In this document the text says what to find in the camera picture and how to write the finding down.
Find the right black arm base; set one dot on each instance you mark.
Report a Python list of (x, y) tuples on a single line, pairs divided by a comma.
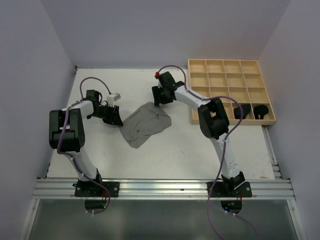
[(220, 188)]

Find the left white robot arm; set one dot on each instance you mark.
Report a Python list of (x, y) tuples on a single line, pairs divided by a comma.
[(67, 132)]

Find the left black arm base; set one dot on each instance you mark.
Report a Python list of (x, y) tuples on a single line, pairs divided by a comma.
[(100, 188)]

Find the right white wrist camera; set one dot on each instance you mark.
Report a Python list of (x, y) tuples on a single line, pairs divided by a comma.
[(157, 75)]

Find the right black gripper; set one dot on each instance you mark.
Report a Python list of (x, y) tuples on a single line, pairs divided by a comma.
[(157, 98)]

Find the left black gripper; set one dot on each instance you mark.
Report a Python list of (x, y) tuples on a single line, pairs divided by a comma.
[(114, 118)]

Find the wooden compartment tray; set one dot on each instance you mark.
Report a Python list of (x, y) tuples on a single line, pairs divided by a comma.
[(239, 81)]

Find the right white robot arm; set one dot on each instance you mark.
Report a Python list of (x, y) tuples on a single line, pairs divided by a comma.
[(213, 122)]

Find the black striped underwear grey waistband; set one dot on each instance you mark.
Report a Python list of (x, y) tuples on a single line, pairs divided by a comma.
[(245, 109)]

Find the black underwear beige waistband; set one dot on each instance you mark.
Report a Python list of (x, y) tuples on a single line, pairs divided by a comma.
[(261, 112)]

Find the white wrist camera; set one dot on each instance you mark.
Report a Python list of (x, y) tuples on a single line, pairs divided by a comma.
[(157, 75), (113, 97)]

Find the aluminium mounting rail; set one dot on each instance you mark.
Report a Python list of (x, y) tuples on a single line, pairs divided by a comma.
[(153, 189)]

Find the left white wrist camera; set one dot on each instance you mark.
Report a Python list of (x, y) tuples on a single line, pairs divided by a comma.
[(113, 97)]

